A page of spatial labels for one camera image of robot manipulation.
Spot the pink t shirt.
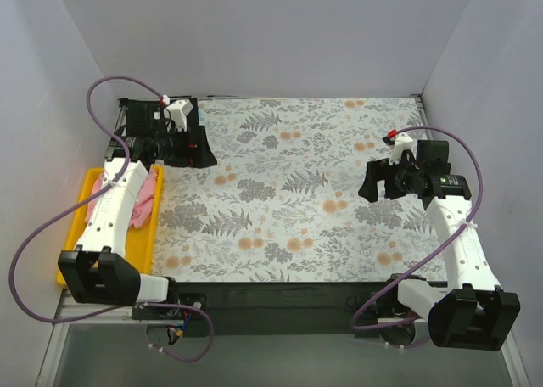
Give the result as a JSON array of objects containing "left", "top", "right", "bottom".
[{"left": 85, "top": 169, "right": 158, "bottom": 229}]

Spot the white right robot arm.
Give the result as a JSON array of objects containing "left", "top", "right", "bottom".
[{"left": 358, "top": 133, "right": 520, "bottom": 351}]

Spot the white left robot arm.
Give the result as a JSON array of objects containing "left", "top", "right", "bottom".
[{"left": 58, "top": 126, "right": 217, "bottom": 319}]

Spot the black folded t shirt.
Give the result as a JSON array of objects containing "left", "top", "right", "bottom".
[{"left": 120, "top": 97, "right": 200, "bottom": 145}]

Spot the floral patterned table mat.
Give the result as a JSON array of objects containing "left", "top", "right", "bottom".
[{"left": 152, "top": 98, "right": 439, "bottom": 282}]

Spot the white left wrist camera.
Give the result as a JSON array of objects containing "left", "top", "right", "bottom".
[{"left": 165, "top": 99, "right": 193, "bottom": 132}]

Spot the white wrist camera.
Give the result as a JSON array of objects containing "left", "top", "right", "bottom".
[
  {"left": 383, "top": 130, "right": 415, "bottom": 165},
  {"left": 165, "top": 99, "right": 193, "bottom": 132}
]

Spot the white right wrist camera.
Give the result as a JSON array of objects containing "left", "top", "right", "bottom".
[{"left": 383, "top": 130, "right": 415, "bottom": 165}]

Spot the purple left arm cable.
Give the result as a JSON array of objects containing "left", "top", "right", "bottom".
[{"left": 9, "top": 76, "right": 215, "bottom": 363}]

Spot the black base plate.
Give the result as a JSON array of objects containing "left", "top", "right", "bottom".
[{"left": 172, "top": 282, "right": 384, "bottom": 336}]

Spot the aluminium frame rail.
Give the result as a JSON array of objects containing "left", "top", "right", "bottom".
[{"left": 35, "top": 286, "right": 149, "bottom": 387}]

